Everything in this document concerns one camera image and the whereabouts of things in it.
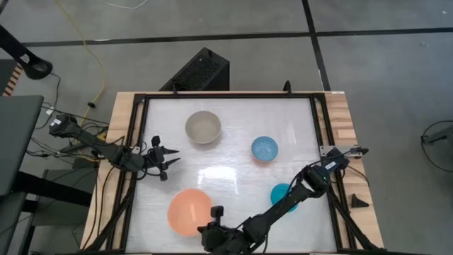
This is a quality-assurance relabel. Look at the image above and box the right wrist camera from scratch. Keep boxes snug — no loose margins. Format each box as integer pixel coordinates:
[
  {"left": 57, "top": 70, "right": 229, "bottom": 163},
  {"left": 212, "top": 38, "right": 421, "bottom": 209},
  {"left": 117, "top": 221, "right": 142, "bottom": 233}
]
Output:
[{"left": 210, "top": 205, "right": 225, "bottom": 226}]

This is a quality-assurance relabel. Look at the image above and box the blue speckled bowl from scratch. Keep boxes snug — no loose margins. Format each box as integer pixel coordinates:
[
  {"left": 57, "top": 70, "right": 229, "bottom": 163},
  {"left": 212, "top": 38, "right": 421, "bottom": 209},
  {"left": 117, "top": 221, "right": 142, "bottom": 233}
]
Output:
[{"left": 251, "top": 135, "right": 280, "bottom": 164}]

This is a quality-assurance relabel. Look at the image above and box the yellow cable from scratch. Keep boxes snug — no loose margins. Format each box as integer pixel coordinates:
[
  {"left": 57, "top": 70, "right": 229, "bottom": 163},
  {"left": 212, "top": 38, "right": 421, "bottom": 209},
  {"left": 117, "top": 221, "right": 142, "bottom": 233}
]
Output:
[{"left": 55, "top": 0, "right": 108, "bottom": 128}]

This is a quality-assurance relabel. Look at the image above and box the wooden slat panel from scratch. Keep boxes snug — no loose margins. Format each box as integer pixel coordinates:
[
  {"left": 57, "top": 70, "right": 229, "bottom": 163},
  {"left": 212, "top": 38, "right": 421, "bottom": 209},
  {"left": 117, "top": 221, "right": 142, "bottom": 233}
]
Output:
[{"left": 2, "top": 62, "right": 24, "bottom": 97}]

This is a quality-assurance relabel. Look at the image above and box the white table mat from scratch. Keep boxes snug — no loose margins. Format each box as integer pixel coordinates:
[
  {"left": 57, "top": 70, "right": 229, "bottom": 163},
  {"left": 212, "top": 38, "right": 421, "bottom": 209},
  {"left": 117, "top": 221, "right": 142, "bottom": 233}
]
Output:
[{"left": 125, "top": 97, "right": 338, "bottom": 254}]

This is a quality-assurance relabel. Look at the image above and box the black computer tower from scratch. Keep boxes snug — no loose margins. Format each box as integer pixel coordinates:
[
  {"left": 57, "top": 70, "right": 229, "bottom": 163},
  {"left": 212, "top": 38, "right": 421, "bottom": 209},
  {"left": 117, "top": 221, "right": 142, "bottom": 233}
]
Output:
[{"left": 159, "top": 47, "right": 231, "bottom": 92}]

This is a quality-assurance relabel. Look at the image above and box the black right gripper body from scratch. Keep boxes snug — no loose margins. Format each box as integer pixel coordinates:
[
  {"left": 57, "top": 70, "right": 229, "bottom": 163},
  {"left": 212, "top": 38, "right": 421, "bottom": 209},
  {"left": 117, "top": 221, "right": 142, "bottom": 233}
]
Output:
[{"left": 197, "top": 223, "right": 245, "bottom": 254}]

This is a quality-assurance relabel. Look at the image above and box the silver metal plate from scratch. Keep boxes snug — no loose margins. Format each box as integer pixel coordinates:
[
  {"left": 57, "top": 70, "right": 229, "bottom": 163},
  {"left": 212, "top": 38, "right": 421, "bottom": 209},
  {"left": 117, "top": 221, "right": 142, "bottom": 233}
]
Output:
[{"left": 319, "top": 144, "right": 362, "bottom": 158}]

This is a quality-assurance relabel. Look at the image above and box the grey ceramic bowl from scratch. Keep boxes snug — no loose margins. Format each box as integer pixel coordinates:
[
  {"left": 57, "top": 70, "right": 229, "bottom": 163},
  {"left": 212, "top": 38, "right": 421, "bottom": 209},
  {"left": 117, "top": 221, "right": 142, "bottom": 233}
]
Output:
[{"left": 185, "top": 110, "right": 222, "bottom": 145}]

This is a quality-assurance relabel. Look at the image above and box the black triangular bracket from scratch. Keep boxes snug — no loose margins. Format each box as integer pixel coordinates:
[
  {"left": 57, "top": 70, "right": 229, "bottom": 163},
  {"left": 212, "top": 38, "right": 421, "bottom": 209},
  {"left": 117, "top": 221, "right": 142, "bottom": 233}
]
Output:
[{"left": 350, "top": 193, "right": 370, "bottom": 209}]

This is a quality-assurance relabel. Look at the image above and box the black metal table frame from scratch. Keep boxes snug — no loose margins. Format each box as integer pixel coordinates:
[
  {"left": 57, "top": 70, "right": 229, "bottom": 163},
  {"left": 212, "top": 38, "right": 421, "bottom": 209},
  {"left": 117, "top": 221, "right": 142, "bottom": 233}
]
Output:
[{"left": 83, "top": 90, "right": 387, "bottom": 254}]

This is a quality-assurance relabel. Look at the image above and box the grey desk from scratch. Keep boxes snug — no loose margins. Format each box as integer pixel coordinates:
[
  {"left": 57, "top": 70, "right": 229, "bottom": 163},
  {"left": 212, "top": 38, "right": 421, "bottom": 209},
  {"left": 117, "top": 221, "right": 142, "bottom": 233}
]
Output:
[{"left": 0, "top": 94, "right": 45, "bottom": 198}]

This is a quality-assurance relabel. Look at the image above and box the teal plastic bowl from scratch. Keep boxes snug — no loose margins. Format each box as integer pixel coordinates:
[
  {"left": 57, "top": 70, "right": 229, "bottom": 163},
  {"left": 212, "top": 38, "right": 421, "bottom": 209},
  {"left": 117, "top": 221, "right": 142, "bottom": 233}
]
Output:
[{"left": 270, "top": 183, "right": 299, "bottom": 213}]

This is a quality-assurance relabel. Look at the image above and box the light wood block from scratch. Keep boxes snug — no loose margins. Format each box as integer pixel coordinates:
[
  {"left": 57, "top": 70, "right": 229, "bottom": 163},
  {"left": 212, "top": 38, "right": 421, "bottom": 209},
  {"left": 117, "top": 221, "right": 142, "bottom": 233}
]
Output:
[{"left": 336, "top": 128, "right": 357, "bottom": 140}]

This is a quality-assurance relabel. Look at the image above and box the black cable loop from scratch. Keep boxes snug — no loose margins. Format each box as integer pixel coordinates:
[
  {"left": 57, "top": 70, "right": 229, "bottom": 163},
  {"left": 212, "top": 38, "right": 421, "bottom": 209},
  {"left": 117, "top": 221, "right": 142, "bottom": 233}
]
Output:
[{"left": 420, "top": 120, "right": 453, "bottom": 174}]

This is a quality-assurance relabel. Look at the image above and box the black cable bundle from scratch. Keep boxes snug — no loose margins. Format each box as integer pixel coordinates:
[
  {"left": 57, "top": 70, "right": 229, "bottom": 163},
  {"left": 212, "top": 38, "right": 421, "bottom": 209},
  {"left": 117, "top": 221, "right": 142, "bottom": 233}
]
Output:
[{"left": 25, "top": 72, "right": 110, "bottom": 162}]

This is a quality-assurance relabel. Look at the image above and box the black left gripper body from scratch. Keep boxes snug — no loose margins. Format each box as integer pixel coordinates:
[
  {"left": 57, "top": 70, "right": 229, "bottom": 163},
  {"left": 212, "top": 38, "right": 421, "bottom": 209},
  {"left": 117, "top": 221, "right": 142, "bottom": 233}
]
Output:
[{"left": 142, "top": 144, "right": 168, "bottom": 182}]

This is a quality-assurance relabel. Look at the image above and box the white cable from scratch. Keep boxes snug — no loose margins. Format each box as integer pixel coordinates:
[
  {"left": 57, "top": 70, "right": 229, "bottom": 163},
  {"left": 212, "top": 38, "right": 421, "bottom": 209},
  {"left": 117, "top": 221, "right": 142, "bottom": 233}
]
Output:
[{"left": 101, "top": 0, "right": 149, "bottom": 11}]

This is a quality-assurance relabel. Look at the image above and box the orange plastic bowl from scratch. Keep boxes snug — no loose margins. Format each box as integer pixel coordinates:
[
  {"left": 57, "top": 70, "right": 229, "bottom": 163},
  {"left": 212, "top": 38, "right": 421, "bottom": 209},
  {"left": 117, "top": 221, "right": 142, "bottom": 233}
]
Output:
[{"left": 167, "top": 188, "right": 214, "bottom": 238}]

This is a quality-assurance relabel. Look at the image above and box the black camera stand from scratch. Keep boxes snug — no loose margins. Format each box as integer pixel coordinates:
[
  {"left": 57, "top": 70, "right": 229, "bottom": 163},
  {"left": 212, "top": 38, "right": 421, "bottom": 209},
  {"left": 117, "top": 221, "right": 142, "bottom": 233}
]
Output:
[{"left": 0, "top": 23, "right": 54, "bottom": 81}]

